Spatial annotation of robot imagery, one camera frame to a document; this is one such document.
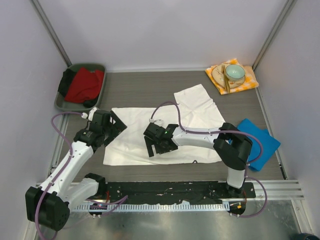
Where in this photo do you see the beige decorated plate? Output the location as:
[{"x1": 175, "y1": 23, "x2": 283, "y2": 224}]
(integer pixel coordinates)
[{"x1": 211, "y1": 63, "x2": 245, "y2": 89}]

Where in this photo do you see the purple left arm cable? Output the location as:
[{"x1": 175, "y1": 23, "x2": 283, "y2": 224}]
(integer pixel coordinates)
[{"x1": 34, "y1": 111, "x2": 129, "y2": 240}]

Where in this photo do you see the aluminium frame rail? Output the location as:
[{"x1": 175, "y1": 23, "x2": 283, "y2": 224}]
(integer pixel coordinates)
[{"x1": 31, "y1": 179, "x2": 306, "y2": 203}]

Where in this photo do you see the blue t-shirt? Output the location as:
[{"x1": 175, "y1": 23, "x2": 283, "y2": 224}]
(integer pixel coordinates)
[{"x1": 228, "y1": 118, "x2": 282, "y2": 172}]

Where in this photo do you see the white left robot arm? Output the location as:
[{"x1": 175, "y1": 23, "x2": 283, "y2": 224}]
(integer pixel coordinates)
[{"x1": 25, "y1": 107, "x2": 127, "y2": 231}]

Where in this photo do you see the gold cutlery piece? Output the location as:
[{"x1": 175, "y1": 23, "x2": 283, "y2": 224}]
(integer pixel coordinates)
[{"x1": 221, "y1": 64, "x2": 231, "y2": 94}]

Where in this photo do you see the red t-shirt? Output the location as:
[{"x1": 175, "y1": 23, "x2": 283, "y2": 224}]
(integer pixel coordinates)
[{"x1": 64, "y1": 67, "x2": 105, "y2": 104}]

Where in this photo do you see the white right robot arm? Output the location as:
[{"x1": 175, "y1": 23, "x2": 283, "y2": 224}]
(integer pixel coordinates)
[{"x1": 143, "y1": 122, "x2": 253, "y2": 198}]

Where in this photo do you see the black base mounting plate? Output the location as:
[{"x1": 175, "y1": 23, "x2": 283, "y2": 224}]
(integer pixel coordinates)
[{"x1": 90, "y1": 181, "x2": 256, "y2": 205}]

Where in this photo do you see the light green bowl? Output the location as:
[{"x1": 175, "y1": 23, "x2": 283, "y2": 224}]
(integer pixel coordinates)
[{"x1": 225, "y1": 64, "x2": 246, "y2": 82}]

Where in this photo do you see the white flower print t-shirt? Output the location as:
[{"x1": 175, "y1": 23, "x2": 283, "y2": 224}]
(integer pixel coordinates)
[{"x1": 103, "y1": 83, "x2": 227, "y2": 166}]

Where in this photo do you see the white slotted cable duct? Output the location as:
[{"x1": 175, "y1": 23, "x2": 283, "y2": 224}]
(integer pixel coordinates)
[{"x1": 73, "y1": 201, "x2": 230, "y2": 214}]

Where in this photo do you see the grey plastic tray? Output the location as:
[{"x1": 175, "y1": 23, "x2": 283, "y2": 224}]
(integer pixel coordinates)
[{"x1": 54, "y1": 63, "x2": 107, "y2": 113}]

